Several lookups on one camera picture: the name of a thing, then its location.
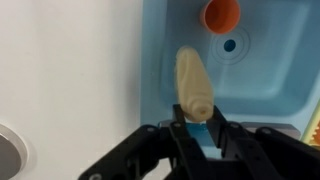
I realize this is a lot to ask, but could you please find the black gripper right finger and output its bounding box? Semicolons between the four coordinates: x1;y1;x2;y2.
206;106;320;180

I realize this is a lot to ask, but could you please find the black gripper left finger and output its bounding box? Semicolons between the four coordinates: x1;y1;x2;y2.
78;104;212;180

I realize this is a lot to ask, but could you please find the white cream bottle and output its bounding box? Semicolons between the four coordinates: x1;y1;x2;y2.
175;46;214;122

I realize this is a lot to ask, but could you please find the blue toy sink basin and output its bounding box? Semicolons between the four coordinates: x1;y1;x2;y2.
139;0;320;158

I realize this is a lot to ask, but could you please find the small orange cup in sink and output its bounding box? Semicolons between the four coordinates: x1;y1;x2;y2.
199;0;241;34

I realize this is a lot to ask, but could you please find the yellow green dish rack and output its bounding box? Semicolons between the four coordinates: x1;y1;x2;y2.
301;100;320;146

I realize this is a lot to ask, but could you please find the grey metal mounting plate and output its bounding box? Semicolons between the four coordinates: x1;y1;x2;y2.
0;124;28;180

